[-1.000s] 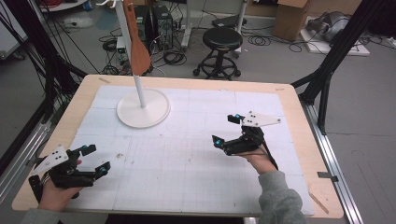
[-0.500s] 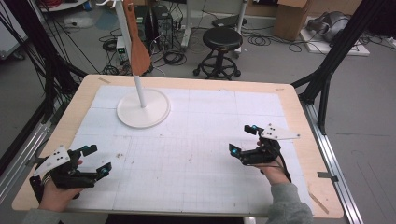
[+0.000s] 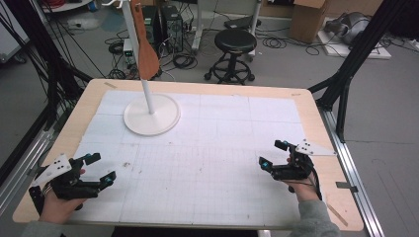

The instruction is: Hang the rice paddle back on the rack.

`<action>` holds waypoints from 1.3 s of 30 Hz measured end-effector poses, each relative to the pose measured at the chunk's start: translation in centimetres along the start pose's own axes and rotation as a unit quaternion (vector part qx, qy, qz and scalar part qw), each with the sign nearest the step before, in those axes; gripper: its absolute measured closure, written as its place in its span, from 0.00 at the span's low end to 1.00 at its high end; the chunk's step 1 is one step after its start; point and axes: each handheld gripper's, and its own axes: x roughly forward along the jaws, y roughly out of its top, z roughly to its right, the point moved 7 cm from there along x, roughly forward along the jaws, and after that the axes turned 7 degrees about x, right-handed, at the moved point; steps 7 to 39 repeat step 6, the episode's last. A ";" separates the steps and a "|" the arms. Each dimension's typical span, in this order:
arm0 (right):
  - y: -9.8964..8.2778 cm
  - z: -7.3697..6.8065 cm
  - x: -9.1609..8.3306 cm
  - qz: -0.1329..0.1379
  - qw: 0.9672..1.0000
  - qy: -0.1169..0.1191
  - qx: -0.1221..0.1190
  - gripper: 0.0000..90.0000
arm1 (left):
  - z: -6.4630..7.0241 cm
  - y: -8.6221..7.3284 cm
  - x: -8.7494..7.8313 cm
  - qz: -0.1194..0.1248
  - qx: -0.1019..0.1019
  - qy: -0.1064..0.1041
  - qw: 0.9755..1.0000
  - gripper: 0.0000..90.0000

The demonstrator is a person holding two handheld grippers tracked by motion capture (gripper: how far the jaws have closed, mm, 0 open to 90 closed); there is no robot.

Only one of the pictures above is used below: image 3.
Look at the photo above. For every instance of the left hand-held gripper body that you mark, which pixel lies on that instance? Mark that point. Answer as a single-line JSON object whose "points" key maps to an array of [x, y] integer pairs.
{"points": [[54, 166]]}

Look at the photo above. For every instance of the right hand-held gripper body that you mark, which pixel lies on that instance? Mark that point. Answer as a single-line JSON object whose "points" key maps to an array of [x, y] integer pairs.
{"points": [[313, 149]]}

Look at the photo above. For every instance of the white hook rack stand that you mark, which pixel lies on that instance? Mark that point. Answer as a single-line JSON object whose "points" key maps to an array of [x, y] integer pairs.
{"points": [[151, 118]]}

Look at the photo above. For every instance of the wooden rice spatula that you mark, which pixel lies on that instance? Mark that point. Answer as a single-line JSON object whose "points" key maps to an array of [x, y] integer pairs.
{"points": [[148, 62]]}

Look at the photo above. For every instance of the person's left hand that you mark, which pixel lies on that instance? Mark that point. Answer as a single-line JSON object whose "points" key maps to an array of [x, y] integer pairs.
{"points": [[57, 209]]}

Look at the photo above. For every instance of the person's right hand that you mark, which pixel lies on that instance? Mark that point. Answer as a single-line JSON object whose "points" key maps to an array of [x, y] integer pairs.
{"points": [[306, 192]]}

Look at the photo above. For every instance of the black tape piece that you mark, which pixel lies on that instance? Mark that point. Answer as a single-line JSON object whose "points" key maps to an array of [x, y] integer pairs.
{"points": [[346, 186]]}

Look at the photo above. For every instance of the white grid mat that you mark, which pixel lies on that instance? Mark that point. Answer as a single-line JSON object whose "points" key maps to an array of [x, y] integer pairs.
{"points": [[204, 151]]}

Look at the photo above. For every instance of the tan tape strip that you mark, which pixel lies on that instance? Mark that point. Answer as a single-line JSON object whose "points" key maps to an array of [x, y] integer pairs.
{"points": [[110, 85], [336, 214]]}

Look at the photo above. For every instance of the black round stool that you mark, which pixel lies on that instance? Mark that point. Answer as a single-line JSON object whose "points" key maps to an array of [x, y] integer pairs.
{"points": [[235, 41]]}

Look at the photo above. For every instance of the white flat board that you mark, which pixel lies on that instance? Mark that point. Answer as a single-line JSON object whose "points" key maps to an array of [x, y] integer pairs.
{"points": [[375, 52]]}

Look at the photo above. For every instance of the small white power box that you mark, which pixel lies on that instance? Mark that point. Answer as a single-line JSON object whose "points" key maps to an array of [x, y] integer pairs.
{"points": [[127, 47]]}

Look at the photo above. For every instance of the cardboard box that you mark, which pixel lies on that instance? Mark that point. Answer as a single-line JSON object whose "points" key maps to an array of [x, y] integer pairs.
{"points": [[308, 23]]}

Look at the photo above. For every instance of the grey bag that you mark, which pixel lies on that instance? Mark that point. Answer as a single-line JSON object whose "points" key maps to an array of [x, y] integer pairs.
{"points": [[349, 28]]}

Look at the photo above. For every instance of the black flat pedal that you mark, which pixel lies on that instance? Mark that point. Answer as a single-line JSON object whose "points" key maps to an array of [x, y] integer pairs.
{"points": [[238, 23]]}

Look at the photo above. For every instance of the white cabinet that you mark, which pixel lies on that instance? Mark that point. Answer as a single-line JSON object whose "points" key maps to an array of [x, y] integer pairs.
{"points": [[10, 42]]}

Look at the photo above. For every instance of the black computer tower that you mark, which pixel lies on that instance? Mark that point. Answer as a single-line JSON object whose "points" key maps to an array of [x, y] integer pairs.
{"points": [[151, 19], [172, 28]]}

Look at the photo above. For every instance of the white round table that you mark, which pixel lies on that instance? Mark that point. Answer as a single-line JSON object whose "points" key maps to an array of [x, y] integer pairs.
{"points": [[62, 6]]}

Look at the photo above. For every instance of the aluminium rail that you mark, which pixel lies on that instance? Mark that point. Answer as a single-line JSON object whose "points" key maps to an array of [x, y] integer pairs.
{"points": [[352, 171], [19, 171]]}

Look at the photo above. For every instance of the black metal frame stand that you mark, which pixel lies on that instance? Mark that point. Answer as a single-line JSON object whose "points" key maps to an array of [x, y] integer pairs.
{"points": [[49, 65], [359, 52]]}

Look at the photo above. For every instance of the white metal post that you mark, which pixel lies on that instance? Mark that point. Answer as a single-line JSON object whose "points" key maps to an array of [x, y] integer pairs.
{"points": [[197, 29], [255, 19]]}

